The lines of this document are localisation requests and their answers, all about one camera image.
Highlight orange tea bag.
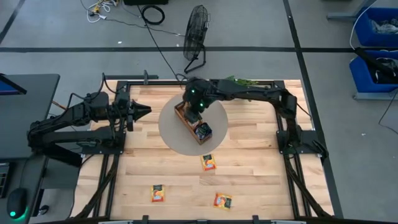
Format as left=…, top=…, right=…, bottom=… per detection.
left=213, top=192, right=233, bottom=210
left=200, top=154, right=218, bottom=172
left=150, top=184, right=166, bottom=203

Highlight black slanted bar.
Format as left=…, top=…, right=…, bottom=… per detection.
left=353, top=46, right=398, bottom=79

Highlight green plant white pot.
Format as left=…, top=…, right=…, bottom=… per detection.
left=224, top=75, right=259, bottom=86

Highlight black equipment case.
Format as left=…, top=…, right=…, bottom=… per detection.
left=123, top=0, right=169, bottom=6

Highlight round grey mat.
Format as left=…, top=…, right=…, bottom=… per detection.
left=157, top=93, right=229, bottom=157

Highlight grey desk leg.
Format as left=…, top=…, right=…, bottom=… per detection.
left=326, top=0, right=379, bottom=22

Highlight dark computer monitor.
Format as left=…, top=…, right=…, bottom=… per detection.
left=0, top=73, right=28, bottom=96

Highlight black keyboard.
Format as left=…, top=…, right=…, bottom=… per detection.
left=0, top=162, right=11, bottom=199

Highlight black floor cable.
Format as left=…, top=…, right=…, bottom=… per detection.
left=136, top=4, right=180, bottom=80
left=105, top=18, right=185, bottom=37

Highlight black coiled cable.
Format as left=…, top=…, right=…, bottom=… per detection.
left=140, top=4, right=166, bottom=26

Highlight black floor fan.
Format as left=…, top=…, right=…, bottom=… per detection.
left=182, top=4, right=211, bottom=75

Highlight thin black cable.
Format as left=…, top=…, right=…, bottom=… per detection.
left=377, top=90, right=398, bottom=136

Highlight blue storage bin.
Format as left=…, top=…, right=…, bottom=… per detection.
left=354, top=6, right=398, bottom=48
left=348, top=49, right=398, bottom=94

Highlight wooden compartment box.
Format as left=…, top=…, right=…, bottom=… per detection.
left=174, top=100, right=213, bottom=146

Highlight white power cables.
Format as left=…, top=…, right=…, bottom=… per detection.
left=80, top=0, right=119, bottom=24

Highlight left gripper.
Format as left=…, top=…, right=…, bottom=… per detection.
left=115, top=91, right=152, bottom=132

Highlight grey side desk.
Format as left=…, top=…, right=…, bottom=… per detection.
left=0, top=154, right=49, bottom=224

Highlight black computer mouse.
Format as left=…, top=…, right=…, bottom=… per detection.
left=6, top=187, right=28, bottom=220

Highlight white cable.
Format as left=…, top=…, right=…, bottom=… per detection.
left=349, top=6, right=369, bottom=50

